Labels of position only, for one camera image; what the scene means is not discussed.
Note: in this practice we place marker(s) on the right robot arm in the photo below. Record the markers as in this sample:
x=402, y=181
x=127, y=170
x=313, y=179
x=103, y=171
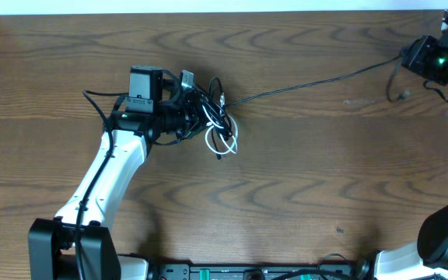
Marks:
x=427, y=257

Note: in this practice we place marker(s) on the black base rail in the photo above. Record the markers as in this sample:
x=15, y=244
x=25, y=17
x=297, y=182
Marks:
x=332, y=266

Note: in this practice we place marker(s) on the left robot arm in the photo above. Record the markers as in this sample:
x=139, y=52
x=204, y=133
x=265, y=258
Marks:
x=77, y=242

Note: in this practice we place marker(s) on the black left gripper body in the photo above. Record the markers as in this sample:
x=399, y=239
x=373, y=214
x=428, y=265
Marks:
x=187, y=117

